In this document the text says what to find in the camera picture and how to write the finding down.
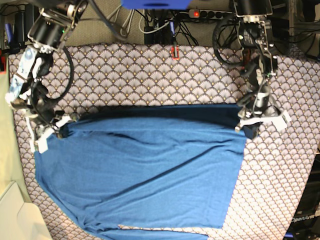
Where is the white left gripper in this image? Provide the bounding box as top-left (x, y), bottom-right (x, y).
top-left (234, 111), bottom-right (292, 139)

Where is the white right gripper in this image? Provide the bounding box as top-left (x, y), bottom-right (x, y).
top-left (24, 113), bottom-right (78, 154)

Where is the blue long-sleeve T-shirt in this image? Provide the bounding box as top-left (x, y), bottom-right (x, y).
top-left (34, 104), bottom-right (246, 240)

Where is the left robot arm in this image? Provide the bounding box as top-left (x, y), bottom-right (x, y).
top-left (212, 0), bottom-right (291, 140)

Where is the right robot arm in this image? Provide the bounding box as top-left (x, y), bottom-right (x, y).
top-left (5, 0), bottom-right (89, 154)

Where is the fan-patterned table cloth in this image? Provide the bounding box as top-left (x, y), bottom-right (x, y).
top-left (8, 43), bottom-right (320, 240)

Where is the orange clamp at table edge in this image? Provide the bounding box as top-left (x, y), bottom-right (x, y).
top-left (0, 49), bottom-right (7, 75)

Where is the red and grey table clamp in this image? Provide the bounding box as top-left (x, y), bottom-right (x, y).
top-left (170, 45), bottom-right (180, 60)

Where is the black OpenArm base box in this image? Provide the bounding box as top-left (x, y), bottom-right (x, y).
top-left (283, 175), bottom-right (320, 240)

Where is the grey looped cable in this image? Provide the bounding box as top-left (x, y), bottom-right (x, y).
top-left (107, 6), bottom-right (136, 41)

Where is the black power strip red switch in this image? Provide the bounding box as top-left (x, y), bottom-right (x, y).
top-left (187, 9), bottom-right (232, 20)

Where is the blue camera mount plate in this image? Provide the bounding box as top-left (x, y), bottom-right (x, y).
top-left (121, 0), bottom-right (191, 10)

